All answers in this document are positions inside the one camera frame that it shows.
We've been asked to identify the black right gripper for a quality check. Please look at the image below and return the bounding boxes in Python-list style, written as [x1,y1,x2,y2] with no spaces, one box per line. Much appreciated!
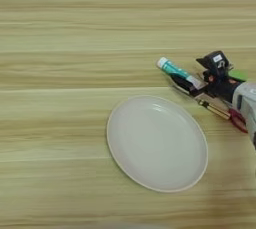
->
[169,57,244,104]

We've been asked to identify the teal and white glue stick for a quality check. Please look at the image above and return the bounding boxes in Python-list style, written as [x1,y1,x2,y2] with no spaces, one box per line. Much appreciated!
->
[156,56,205,91]

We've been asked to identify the white round plate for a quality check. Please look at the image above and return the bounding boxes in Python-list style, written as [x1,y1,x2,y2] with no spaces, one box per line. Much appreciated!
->
[106,95,209,194]

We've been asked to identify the red handled scissors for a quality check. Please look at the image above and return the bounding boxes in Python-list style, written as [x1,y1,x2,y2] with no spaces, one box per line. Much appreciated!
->
[227,107,250,134]

